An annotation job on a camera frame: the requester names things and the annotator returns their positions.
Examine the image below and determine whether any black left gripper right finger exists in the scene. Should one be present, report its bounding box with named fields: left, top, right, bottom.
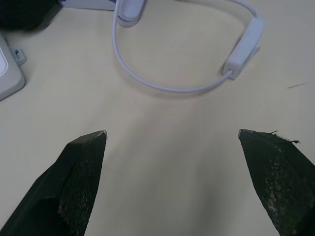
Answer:
left=237, top=128, right=315, bottom=236

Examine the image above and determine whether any white cable with inline adapter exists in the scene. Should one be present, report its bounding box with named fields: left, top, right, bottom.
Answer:
left=112, top=0, right=261, bottom=94

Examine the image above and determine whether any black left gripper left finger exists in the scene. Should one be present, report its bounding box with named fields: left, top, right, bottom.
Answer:
left=0, top=130, right=108, bottom=236

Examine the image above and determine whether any black rounded object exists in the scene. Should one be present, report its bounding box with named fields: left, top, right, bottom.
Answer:
left=0, top=0, right=62, bottom=32

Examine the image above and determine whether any white inline cable switch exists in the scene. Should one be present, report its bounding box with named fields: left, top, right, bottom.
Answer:
left=222, top=18, right=266, bottom=80

